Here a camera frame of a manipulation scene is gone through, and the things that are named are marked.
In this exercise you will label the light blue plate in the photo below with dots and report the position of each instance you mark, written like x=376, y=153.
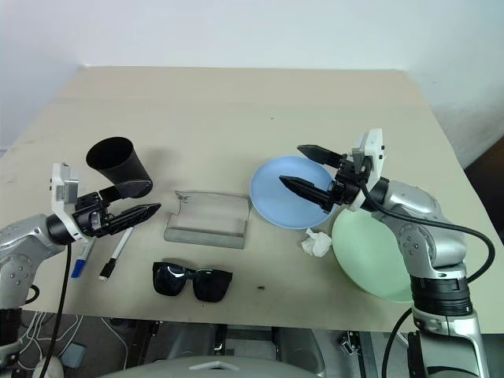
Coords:
x=271, y=193

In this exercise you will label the black plastic cup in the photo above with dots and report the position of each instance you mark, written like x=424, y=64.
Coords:
x=122, y=165

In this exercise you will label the black-capped white marker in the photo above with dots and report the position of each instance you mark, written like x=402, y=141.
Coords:
x=114, y=258

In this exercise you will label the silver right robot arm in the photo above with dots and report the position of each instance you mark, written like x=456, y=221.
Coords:
x=433, y=252

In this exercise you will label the green bowl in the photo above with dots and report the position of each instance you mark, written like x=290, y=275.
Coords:
x=370, y=256

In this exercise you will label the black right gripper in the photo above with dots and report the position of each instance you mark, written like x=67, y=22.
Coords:
x=348, y=181

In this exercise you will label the white tissue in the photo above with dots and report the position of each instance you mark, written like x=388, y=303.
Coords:
x=315, y=243

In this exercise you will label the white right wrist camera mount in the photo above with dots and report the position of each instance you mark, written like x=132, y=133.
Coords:
x=374, y=149

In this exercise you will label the grey open glasses case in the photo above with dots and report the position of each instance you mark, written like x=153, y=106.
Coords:
x=208, y=220

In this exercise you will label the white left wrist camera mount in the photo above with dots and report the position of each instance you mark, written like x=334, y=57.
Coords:
x=63, y=185

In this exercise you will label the blue-capped white marker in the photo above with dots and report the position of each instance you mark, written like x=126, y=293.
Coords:
x=80, y=265

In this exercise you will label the black sunglasses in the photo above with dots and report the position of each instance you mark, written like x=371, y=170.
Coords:
x=208, y=285

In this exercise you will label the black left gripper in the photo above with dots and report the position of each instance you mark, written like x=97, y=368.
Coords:
x=92, y=216

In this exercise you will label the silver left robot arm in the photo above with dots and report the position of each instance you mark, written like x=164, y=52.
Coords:
x=23, y=244

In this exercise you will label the grey-blue box under table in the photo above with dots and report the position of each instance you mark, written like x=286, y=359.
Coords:
x=74, y=354

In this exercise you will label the grey robot torso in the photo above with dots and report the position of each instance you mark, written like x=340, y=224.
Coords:
x=212, y=368

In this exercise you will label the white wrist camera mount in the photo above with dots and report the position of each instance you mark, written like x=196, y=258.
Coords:
x=374, y=149
x=63, y=185

